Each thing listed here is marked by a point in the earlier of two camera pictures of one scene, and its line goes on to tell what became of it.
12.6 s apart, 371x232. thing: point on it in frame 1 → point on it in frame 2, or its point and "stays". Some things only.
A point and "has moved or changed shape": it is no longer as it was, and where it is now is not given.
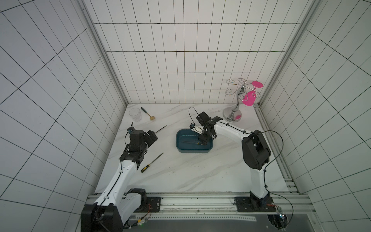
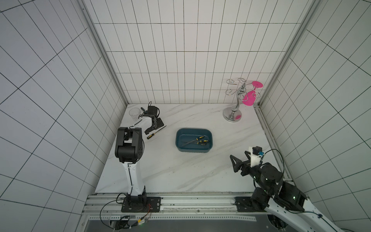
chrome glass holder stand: [243, 91] stays
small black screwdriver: [197, 143] has moved or changed shape
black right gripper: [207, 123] → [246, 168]
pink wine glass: [250, 97] stays
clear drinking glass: [135, 113] stays
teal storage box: [187, 141] stays
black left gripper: [152, 135] → [146, 132]
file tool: [160, 129] stays
